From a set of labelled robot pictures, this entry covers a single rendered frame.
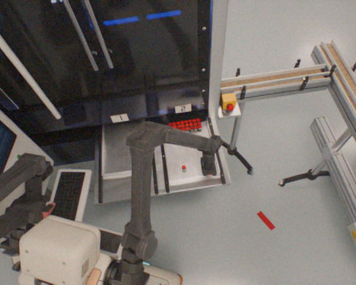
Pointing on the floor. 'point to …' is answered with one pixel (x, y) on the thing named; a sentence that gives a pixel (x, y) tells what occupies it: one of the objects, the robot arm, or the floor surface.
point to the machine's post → (216, 54)
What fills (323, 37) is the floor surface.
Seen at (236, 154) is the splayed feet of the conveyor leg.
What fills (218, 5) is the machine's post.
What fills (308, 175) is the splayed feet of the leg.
